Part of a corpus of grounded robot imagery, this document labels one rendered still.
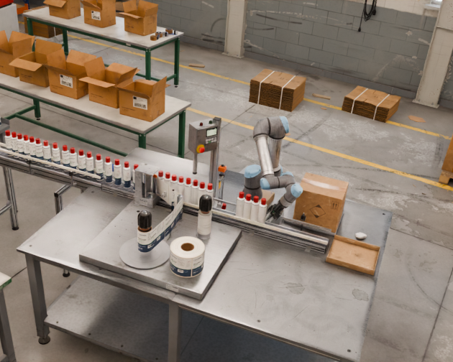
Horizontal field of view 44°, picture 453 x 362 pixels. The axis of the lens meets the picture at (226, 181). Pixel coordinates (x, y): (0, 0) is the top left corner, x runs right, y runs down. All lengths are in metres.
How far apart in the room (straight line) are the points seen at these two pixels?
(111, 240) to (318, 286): 1.30
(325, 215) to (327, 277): 0.48
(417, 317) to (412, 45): 4.78
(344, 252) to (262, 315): 0.82
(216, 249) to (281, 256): 0.42
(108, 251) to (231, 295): 0.80
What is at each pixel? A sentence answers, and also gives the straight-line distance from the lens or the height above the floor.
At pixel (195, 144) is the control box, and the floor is 1.36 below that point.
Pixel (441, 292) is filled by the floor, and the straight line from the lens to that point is 4.97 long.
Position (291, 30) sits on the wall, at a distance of 9.02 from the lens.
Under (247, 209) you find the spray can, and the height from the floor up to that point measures 0.99.
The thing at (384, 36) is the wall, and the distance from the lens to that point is 8.57.
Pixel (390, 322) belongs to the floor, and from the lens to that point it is 4.54.
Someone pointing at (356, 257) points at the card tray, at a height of 0.83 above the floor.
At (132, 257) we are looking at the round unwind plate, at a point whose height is 0.89.
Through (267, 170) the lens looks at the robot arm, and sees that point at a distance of 3.50.
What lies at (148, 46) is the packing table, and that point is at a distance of 7.24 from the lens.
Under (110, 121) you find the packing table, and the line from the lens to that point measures 5.25.
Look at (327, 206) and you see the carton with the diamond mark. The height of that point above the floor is 1.04.
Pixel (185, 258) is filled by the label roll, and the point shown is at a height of 1.02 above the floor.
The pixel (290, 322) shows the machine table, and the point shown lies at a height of 0.83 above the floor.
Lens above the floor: 3.03
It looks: 31 degrees down
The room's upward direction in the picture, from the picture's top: 5 degrees clockwise
